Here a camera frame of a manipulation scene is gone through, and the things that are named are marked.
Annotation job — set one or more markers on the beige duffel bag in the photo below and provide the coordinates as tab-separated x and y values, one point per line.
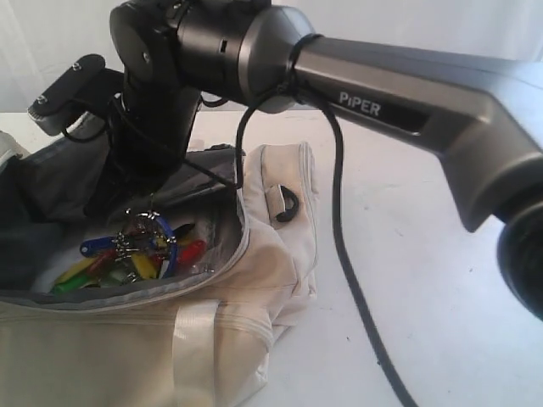
199	339

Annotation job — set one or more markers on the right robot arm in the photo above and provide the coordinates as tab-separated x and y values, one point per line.
480	116

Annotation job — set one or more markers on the colourful key tag bunch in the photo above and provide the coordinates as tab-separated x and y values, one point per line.
146	248

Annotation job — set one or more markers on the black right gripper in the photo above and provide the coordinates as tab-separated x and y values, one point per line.
148	139

